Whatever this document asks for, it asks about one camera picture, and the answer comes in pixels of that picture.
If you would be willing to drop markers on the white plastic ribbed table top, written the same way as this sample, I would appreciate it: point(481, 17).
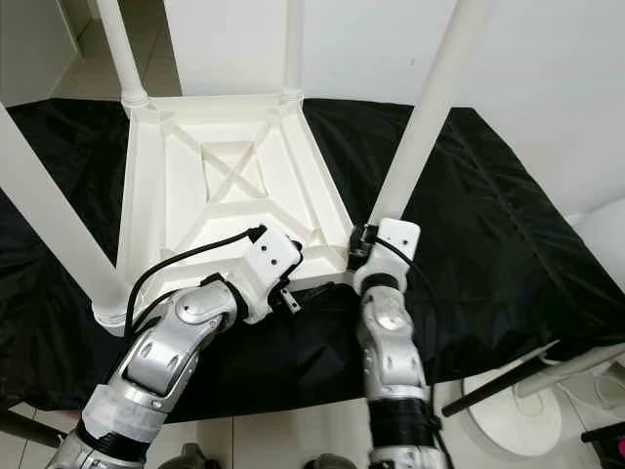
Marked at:
point(176, 195)

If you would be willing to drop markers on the white tapered plastic table leg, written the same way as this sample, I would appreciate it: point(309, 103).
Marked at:
point(59, 225)
point(117, 44)
point(435, 107)
point(293, 44)

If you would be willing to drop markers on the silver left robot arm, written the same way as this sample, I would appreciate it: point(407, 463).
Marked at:
point(166, 352)

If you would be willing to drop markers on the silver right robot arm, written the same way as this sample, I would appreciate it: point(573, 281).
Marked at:
point(391, 342)

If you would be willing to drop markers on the black table cloth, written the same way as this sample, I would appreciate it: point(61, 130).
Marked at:
point(527, 244)

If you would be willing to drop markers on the grey robot right foot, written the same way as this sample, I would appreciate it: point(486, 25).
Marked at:
point(337, 461)

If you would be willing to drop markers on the grey robot foot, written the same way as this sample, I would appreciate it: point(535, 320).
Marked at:
point(190, 459)
point(337, 461)

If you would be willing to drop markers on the grey robot left foot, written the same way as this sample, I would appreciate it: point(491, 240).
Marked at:
point(190, 459)

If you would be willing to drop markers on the white round stand base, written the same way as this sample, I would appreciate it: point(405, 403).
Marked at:
point(537, 410)

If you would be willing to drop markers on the black plastic box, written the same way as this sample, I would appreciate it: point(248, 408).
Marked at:
point(607, 445)

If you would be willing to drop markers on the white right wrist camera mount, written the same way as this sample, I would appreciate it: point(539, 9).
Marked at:
point(395, 244)

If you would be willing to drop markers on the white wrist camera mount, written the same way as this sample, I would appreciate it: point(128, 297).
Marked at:
point(395, 244)
point(269, 264)

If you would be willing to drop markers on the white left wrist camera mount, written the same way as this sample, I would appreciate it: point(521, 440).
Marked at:
point(269, 264)

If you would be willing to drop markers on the black metal frame bar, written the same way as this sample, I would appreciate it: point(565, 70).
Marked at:
point(24, 425)
point(498, 386)

